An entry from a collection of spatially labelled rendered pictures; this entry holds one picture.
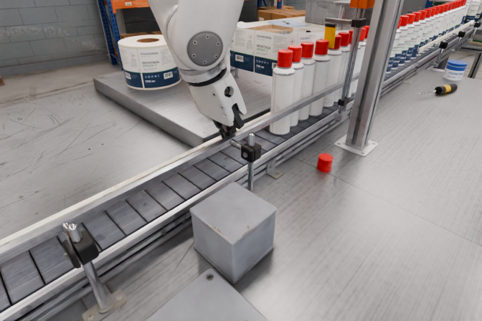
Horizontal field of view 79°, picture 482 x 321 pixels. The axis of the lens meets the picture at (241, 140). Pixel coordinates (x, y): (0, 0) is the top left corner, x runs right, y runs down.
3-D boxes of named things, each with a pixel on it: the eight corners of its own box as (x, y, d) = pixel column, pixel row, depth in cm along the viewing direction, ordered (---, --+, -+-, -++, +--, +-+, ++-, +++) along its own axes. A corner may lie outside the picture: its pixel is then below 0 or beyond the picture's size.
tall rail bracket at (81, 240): (98, 275, 46) (67, 194, 37) (120, 308, 41) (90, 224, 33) (77, 289, 44) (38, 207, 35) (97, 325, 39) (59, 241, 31)
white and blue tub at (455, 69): (451, 74, 131) (457, 59, 128) (465, 79, 125) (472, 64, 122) (438, 76, 130) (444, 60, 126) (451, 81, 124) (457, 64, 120)
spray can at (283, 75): (279, 125, 79) (285, 46, 68) (293, 132, 75) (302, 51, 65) (265, 130, 76) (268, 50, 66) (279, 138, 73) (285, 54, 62)
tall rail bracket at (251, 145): (234, 186, 64) (234, 119, 56) (260, 203, 60) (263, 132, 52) (224, 193, 62) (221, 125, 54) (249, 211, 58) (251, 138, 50)
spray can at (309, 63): (300, 112, 86) (308, 39, 75) (312, 119, 82) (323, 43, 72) (285, 116, 83) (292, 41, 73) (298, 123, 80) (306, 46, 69)
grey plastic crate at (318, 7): (341, 16, 309) (345, -7, 298) (376, 21, 282) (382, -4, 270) (303, 21, 277) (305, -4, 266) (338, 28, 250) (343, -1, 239)
